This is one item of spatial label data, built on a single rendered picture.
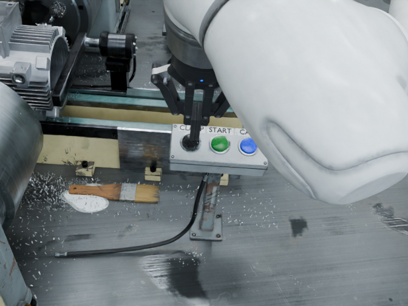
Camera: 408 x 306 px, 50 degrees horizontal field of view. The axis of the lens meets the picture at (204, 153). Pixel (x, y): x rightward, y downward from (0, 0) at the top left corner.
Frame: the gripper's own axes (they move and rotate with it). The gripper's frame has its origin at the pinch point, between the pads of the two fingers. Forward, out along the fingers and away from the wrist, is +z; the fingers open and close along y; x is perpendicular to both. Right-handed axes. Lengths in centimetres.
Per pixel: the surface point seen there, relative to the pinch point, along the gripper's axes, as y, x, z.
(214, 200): -5.0, 5.5, 22.7
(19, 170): 27.0, 7.8, 5.1
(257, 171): -11.5, 3.5, 10.4
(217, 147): -4.0, 0.9, 7.0
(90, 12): 27, -42, 27
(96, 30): 31, -56, 50
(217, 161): -4.2, 3.3, 7.8
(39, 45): 31.3, -21.0, 12.2
